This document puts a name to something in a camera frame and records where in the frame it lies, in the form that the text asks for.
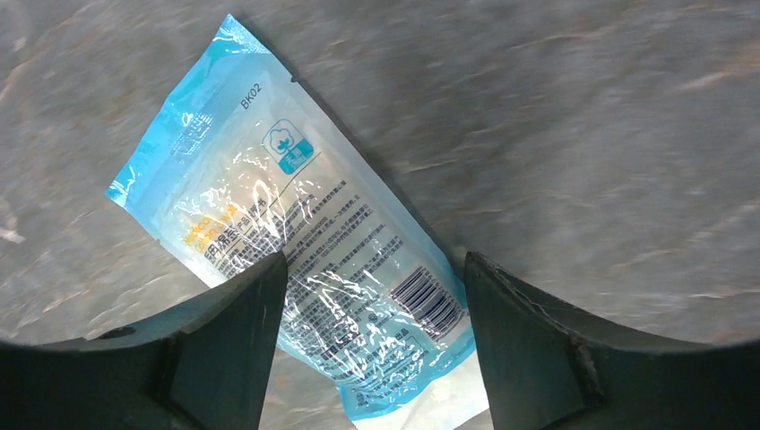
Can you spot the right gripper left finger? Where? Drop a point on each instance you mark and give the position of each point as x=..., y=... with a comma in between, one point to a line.
x=202, y=364

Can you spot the blue cotton pad packet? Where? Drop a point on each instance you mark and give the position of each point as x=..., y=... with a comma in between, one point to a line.
x=239, y=163

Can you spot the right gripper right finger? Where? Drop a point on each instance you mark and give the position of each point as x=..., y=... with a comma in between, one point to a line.
x=547, y=364

